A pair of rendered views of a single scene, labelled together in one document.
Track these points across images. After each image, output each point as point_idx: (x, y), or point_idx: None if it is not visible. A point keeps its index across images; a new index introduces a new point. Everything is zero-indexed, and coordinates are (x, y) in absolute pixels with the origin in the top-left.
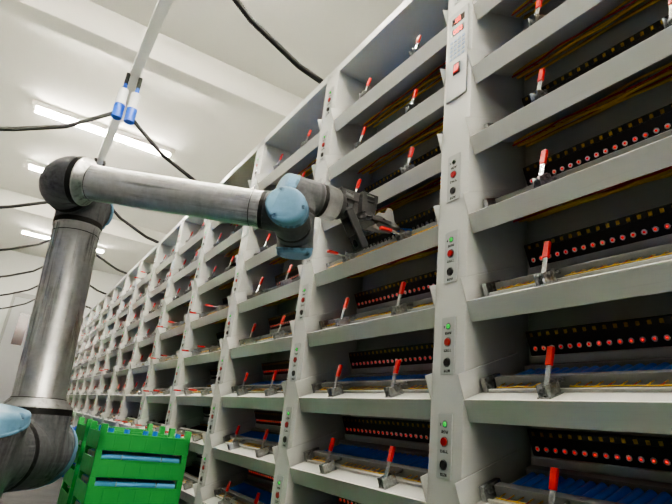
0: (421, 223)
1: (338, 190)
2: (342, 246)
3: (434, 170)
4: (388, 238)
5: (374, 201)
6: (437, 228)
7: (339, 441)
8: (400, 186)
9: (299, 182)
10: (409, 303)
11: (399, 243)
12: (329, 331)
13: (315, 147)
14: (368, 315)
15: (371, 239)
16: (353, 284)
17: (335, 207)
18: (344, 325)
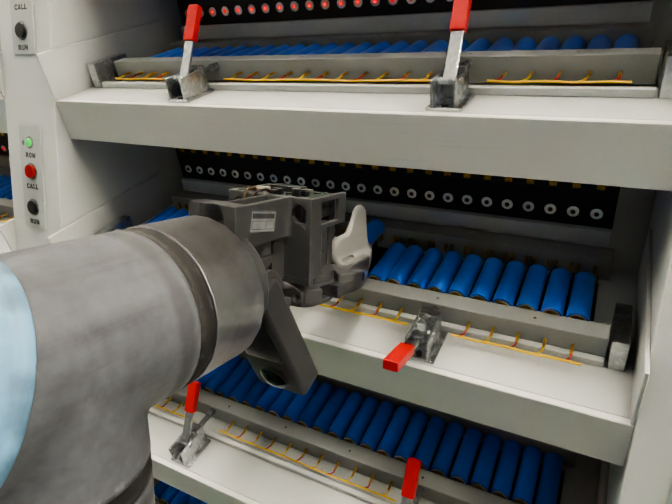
0: (391, 186)
1: (238, 259)
2: (128, 165)
3: (615, 171)
4: (272, 178)
5: (337, 217)
6: (623, 429)
7: None
8: (419, 151)
9: (36, 391)
10: (418, 495)
11: (423, 375)
12: (153, 463)
13: None
14: (259, 429)
15: (213, 157)
16: None
17: (234, 351)
18: (201, 469)
